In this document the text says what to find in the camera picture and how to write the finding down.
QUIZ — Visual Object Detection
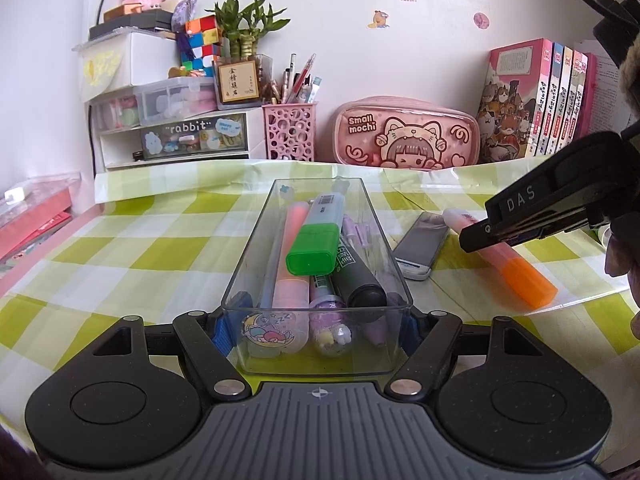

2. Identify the clear plastic organizer tray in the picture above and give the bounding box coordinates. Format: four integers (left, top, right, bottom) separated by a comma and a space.
213, 178, 412, 376

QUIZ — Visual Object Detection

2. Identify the orange highlighter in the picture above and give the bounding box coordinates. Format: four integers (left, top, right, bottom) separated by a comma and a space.
442, 208, 558, 310

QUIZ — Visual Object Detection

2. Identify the green cap highlighter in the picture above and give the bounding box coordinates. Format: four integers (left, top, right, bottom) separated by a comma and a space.
285, 192, 345, 276

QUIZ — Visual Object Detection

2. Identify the black marker pen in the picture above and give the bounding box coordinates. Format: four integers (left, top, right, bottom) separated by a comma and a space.
331, 237, 387, 323

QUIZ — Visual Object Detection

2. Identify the purple cartoon pen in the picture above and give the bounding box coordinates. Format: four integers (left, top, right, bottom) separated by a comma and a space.
309, 276, 352, 356

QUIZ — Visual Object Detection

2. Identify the pink highlighter in tray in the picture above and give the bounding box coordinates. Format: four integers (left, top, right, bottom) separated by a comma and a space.
272, 202, 310, 354

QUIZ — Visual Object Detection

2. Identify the grey white eraser case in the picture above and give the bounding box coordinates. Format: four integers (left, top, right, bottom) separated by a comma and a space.
393, 211, 449, 282

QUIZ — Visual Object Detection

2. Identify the pink cover comic book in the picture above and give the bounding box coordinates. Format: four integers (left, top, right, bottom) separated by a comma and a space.
476, 38, 553, 162

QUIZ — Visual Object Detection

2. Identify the green checked tablecloth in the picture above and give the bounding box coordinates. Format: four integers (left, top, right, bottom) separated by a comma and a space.
1, 159, 639, 469

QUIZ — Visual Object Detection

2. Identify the lilac pen in tray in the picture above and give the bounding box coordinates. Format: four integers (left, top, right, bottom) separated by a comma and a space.
342, 214, 387, 348

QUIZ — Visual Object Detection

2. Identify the pink cat pencil case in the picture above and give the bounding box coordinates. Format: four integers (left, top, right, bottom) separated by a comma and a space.
333, 96, 480, 171

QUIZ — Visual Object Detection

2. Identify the red flat box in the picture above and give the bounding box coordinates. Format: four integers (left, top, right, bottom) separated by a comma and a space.
0, 172, 81, 276

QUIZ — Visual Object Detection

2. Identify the pink perforated pen holder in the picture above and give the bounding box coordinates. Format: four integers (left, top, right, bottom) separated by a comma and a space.
262, 103, 316, 162

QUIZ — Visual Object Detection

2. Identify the white drawer organizer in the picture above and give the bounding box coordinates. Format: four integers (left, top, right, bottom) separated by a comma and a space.
75, 28, 267, 174

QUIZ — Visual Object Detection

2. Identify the bamboo plant in glass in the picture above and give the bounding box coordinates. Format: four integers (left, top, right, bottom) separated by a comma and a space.
213, 0, 290, 107

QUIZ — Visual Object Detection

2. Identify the colourful twisted cube puzzle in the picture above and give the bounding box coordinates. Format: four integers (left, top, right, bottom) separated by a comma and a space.
176, 14, 222, 77

